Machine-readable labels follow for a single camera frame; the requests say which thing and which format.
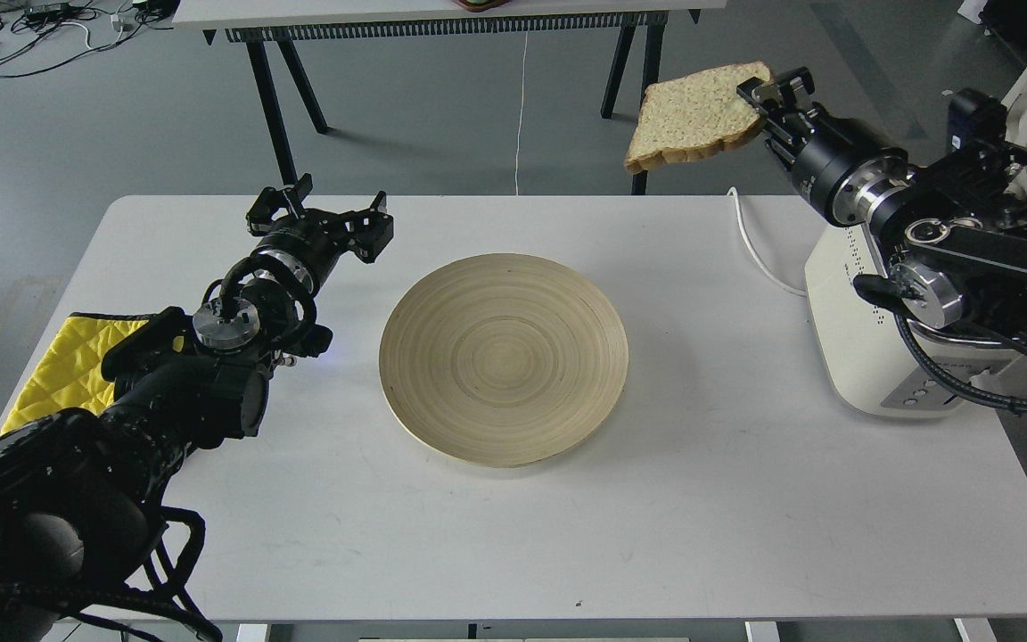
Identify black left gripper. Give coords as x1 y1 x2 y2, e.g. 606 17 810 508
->
245 172 394 292

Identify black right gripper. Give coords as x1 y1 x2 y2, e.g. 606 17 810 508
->
736 68 908 227

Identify slice of bread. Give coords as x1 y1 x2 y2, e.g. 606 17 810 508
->
624 61 773 175

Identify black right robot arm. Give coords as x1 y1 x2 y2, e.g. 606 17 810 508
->
736 68 1027 414

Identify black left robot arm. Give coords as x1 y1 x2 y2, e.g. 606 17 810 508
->
0 175 394 641

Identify white chrome toaster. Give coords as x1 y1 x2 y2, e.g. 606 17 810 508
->
803 218 1027 420

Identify black-legged background table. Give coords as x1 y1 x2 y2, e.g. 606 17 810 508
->
172 1 726 183

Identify round wooden plate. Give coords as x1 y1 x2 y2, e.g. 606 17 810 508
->
378 253 630 468

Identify yellow quilted cloth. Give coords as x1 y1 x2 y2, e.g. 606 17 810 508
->
0 313 156 436

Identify white toaster power cord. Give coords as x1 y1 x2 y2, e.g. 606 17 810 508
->
727 186 809 298

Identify white hanging cable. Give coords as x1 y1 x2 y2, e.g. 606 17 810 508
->
514 32 529 196

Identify floor cables and adapters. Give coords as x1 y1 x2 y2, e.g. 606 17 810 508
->
0 0 181 95

